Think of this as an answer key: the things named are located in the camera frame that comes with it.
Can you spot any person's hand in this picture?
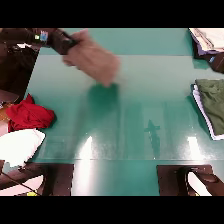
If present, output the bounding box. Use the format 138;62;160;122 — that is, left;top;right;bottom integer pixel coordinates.
62;29;121;89

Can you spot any dark brown garment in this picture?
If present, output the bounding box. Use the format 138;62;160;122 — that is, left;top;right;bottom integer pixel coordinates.
192;39;224;74

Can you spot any red garment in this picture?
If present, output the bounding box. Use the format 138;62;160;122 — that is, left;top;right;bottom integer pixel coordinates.
5;93;56;133

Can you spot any green garment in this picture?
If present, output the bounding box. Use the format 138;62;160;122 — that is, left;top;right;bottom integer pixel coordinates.
194;78;224;136

